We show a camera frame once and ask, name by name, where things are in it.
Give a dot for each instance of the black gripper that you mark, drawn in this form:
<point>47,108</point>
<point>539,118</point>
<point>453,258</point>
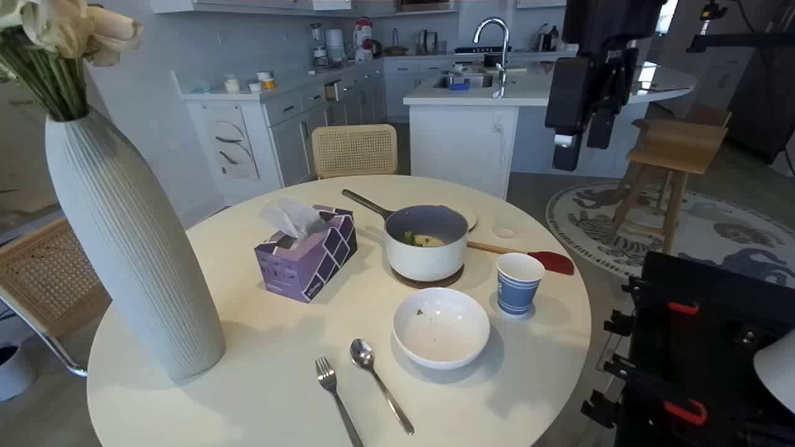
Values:
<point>612,26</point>

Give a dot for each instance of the purple patterned tissue box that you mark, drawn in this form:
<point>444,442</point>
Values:
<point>312,263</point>

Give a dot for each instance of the chrome kitchen faucet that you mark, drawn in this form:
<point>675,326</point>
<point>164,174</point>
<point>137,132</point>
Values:
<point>502,51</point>

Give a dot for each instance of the wooden bar stool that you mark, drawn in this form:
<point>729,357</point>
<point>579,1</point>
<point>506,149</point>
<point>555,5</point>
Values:
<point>675,145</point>

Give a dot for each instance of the white kitchen island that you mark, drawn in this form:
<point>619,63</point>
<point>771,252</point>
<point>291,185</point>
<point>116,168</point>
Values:
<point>462,139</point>

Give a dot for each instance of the dark tall cabinet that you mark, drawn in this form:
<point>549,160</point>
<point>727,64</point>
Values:
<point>760,108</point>

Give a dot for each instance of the round patterned rug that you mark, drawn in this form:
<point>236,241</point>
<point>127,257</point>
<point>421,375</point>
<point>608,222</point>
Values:
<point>712,232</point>

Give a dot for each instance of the blue and white cup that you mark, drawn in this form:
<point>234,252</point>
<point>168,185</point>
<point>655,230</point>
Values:
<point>518,288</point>

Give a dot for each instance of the red case latch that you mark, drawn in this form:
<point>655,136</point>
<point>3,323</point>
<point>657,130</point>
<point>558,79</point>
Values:
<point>687,413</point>
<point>683,309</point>

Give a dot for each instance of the yellow wicker chair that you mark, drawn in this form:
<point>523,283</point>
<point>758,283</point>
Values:
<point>355,149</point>

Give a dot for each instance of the dark round trivet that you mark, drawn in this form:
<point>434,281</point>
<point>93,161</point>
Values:
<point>431,283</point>

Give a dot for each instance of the white ceramic bowl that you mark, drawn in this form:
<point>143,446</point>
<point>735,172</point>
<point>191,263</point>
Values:
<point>437,330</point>

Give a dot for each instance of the black equipment case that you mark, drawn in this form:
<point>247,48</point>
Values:
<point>712,362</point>

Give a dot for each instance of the small orange jar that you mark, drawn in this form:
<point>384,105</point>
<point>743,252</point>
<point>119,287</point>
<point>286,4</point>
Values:
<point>266,83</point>

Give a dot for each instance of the white lamp shade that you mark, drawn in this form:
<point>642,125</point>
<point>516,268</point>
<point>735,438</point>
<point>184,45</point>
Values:
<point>778,374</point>

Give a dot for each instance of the metal spoon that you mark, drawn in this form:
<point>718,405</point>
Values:
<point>360,350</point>

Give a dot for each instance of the white floral panel cabinet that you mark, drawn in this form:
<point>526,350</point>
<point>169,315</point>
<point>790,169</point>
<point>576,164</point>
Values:
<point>236,149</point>

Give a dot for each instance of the small white cup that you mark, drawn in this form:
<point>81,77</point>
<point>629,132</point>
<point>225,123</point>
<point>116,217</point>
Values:
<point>231,86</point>

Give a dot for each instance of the metal fork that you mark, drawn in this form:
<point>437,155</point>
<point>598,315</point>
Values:
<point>327,374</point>

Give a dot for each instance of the tall white ribbed vase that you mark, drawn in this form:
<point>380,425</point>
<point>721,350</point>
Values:
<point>132,248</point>

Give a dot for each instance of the cream calla lily bouquet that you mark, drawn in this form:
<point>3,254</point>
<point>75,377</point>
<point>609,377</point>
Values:
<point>57,26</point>

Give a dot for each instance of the white floor pot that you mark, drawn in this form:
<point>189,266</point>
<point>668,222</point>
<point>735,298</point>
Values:
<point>13,375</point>

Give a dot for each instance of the black camera stand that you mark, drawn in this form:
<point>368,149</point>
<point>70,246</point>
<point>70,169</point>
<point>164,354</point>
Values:
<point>735,38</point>

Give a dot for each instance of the rattan chair with metal frame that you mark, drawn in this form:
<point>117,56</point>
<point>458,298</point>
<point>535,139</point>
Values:
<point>40,281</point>

